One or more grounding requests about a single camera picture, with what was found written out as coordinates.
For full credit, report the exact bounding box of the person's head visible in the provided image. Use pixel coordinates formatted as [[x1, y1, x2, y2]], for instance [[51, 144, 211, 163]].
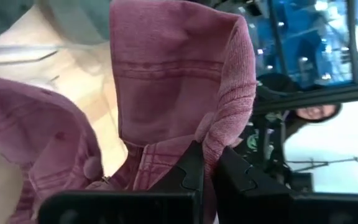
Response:
[[293, 103, 344, 124]]

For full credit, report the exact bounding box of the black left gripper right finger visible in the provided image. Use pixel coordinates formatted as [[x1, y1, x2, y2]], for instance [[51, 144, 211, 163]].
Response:
[[212, 145, 358, 224]]

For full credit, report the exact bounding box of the dark green cap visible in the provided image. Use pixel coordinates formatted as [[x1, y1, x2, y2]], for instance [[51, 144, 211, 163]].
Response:
[[0, 0, 111, 46]]

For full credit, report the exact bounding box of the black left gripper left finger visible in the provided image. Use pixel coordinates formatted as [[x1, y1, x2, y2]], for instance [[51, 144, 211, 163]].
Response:
[[37, 139, 205, 224]]

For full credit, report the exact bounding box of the maroon cap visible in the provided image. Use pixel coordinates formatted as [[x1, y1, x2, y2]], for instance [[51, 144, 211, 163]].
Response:
[[109, 0, 257, 224], [0, 77, 105, 224]]

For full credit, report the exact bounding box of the black aluminium table frame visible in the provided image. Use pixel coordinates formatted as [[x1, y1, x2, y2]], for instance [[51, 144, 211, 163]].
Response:
[[253, 0, 358, 116]]

